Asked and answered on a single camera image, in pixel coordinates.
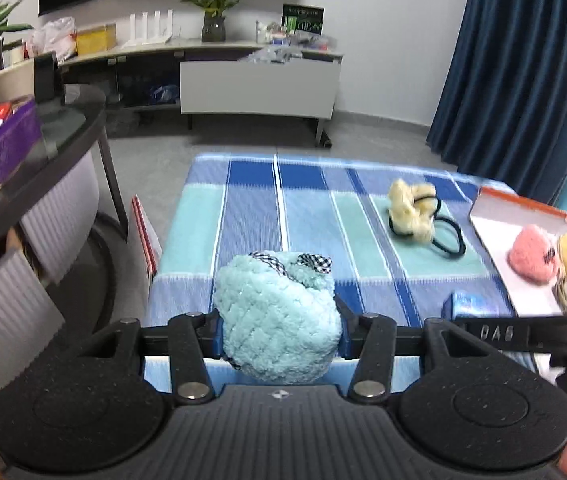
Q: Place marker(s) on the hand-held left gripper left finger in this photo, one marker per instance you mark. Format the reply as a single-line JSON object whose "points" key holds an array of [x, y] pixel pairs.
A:
{"points": [[211, 332]]}

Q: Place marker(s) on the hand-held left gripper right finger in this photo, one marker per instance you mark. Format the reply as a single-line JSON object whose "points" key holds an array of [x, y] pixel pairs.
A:
{"points": [[348, 345]]}

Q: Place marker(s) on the teal fluffy scrunchie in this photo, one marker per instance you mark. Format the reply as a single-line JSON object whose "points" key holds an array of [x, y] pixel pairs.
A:
{"points": [[273, 320]]}

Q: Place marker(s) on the white orange box lid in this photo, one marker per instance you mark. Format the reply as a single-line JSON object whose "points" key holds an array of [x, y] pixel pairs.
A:
{"points": [[501, 230]]}

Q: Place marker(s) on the pink fluffy scrunchie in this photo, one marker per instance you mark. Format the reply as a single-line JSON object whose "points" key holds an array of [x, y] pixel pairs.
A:
{"points": [[533, 255]]}

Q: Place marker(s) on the blue tissue packet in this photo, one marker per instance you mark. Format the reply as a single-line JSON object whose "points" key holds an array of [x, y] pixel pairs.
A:
{"points": [[473, 305]]}

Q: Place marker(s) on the red edged white board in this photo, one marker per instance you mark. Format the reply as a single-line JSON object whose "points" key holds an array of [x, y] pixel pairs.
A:
{"points": [[146, 235]]}

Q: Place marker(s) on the blue plaid blanket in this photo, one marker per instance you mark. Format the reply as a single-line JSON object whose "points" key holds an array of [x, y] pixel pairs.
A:
{"points": [[303, 220]]}

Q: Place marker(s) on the pale yellow scrunchie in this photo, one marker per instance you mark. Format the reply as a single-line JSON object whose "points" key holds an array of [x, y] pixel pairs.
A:
{"points": [[408, 210]]}

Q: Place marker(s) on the blue cloth on shelf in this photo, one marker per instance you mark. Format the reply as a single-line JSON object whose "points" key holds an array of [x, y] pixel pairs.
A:
{"points": [[165, 93]]}

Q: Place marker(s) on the white tv stand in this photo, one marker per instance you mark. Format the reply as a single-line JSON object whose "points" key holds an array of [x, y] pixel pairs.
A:
{"points": [[258, 87]]}

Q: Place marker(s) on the black glass table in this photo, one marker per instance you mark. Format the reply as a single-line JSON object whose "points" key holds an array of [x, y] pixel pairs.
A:
{"points": [[71, 120]]}

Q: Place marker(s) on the dark blue curtain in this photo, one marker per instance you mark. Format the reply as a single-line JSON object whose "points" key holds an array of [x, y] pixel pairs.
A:
{"points": [[513, 60]]}

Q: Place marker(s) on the pile of small packets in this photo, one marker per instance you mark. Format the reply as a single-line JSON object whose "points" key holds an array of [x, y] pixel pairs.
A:
{"points": [[288, 42]]}

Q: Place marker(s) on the white router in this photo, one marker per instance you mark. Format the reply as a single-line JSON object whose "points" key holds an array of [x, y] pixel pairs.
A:
{"points": [[147, 35]]}

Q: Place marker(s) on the potted plant in dark vase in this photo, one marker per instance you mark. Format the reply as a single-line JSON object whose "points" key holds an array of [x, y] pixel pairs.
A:
{"points": [[213, 27]]}

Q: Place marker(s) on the yellow box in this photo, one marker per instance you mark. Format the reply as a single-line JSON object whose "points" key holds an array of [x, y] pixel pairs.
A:
{"points": [[96, 39]]}

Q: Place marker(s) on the green black box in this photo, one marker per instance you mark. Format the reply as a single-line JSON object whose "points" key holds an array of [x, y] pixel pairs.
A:
{"points": [[303, 19]]}

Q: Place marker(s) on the white plastic bag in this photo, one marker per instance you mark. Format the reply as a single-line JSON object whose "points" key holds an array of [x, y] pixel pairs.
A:
{"points": [[53, 37]]}

